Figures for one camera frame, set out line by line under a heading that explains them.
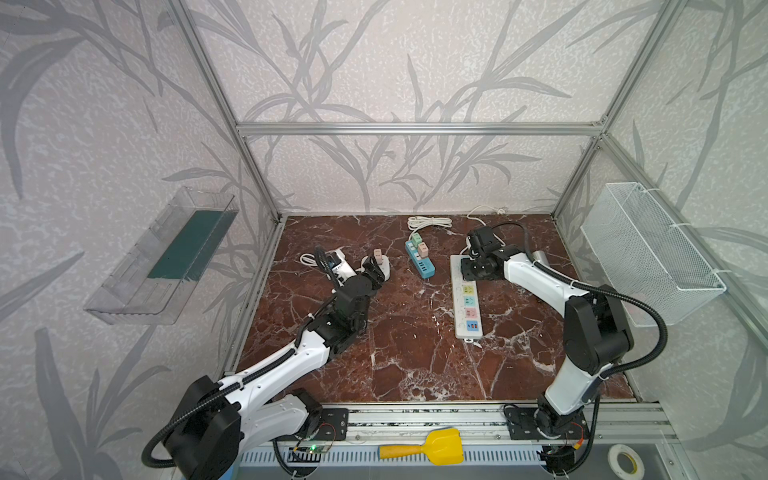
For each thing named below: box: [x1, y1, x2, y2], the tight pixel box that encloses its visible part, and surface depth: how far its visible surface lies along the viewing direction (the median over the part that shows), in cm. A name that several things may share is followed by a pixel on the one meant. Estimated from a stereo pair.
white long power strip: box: [450, 255, 483, 342], surface depth 93 cm
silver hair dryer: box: [532, 250, 550, 266], surface depth 107 cm
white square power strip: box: [325, 249, 391, 285], surface depth 69 cm
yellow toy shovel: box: [378, 427, 465, 466], surface depth 72 cm
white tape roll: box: [607, 444, 645, 480], surface depth 70 cm
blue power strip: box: [405, 240, 436, 280], surface depth 104 cm
